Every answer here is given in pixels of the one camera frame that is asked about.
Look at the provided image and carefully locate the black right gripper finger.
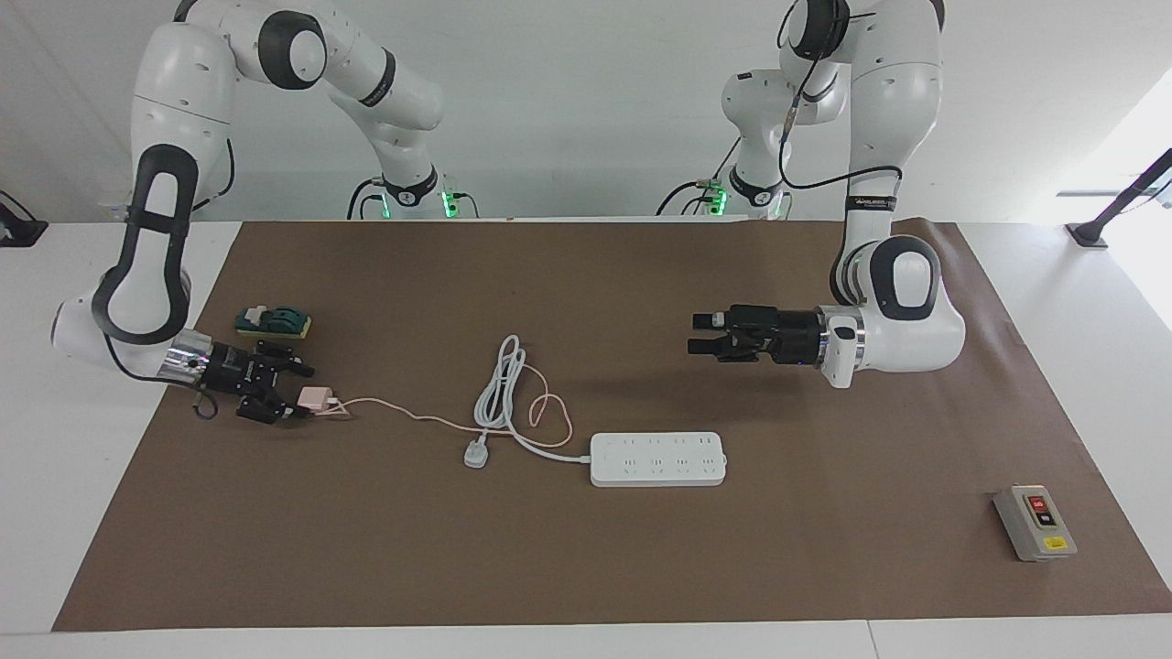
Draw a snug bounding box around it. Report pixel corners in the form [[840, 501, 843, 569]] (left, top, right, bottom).
[[238, 389, 309, 425], [256, 341, 314, 378]]

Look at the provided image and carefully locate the pink charging cable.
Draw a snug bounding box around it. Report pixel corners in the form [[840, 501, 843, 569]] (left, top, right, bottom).
[[316, 362, 574, 449]]

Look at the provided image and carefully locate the white power strip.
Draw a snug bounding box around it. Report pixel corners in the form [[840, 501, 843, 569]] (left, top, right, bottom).
[[589, 432, 728, 488]]

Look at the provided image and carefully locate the green circuit board module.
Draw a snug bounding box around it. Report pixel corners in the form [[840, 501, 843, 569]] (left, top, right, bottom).
[[234, 305, 313, 340]]

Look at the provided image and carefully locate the brown table mat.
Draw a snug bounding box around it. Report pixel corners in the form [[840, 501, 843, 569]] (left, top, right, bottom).
[[52, 220, 1172, 632]]

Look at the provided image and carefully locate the black angled stand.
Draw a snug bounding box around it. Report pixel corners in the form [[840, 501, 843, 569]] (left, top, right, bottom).
[[1067, 146, 1172, 249]]

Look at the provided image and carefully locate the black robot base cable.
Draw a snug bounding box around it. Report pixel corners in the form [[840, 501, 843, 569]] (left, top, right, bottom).
[[346, 176, 390, 221], [655, 137, 744, 218]]

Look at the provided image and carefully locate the white power strip cord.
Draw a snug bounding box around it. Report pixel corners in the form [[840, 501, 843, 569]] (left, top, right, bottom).
[[473, 335, 594, 463]]

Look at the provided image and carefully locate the black clamp mount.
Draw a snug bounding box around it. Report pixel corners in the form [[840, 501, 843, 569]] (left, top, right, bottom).
[[0, 190, 49, 248]]

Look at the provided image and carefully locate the grey on-off switch box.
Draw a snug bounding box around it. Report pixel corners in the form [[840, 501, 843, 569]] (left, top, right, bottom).
[[993, 485, 1079, 562]]

